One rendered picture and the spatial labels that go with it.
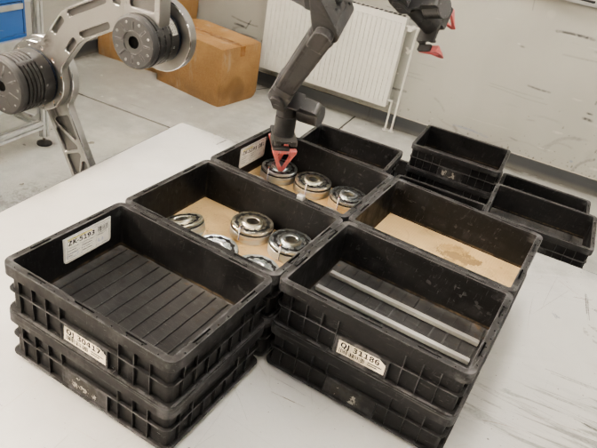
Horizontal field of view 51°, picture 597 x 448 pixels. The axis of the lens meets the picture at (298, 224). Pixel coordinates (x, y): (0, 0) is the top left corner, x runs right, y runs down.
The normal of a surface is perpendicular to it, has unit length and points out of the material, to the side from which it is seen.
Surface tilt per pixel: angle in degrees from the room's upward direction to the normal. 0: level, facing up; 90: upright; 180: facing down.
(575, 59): 90
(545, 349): 0
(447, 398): 90
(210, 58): 89
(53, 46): 90
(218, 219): 0
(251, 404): 0
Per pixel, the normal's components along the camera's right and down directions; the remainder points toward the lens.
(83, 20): -0.43, 0.42
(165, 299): 0.16, -0.84
